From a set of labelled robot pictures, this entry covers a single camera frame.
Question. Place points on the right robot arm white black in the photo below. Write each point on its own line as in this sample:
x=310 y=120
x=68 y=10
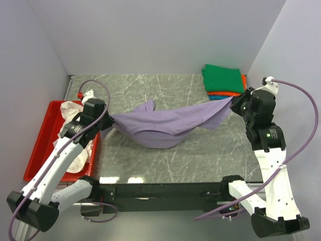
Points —
x=278 y=213

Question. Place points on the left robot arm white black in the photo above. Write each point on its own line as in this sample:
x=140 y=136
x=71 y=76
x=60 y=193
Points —
x=38 y=204

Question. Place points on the green folded t shirt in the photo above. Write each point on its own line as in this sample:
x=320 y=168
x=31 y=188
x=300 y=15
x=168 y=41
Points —
x=220 y=79

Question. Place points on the black base beam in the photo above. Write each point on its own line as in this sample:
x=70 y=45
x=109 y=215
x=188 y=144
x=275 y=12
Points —
x=204 y=196

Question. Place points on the purple t shirt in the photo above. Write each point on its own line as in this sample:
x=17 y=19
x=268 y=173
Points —
x=163 y=129

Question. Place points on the orange folded t shirt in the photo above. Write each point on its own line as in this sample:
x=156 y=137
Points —
x=229 y=93

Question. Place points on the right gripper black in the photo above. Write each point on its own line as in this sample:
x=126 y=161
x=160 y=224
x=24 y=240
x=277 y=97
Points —
x=236 y=100

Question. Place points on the red plastic bin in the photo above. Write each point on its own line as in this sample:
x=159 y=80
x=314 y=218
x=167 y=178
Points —
x=43 y=147

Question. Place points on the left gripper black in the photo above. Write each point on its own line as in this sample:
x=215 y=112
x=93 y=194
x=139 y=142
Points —
x=109 y=122

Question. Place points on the blue folded t shirt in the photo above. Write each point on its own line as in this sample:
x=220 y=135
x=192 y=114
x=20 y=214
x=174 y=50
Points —
x=218 y=97

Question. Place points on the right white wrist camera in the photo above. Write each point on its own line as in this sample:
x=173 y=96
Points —
x=269 y=85

